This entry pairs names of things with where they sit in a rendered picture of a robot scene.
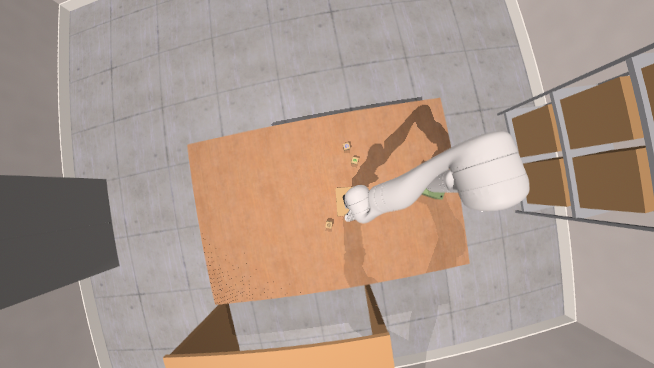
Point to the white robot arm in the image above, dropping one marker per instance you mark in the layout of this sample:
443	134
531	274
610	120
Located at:
486	170

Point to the tan flat mat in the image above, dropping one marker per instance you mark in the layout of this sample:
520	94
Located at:
341	211

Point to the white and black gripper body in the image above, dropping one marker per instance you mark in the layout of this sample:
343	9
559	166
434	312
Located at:
349	216

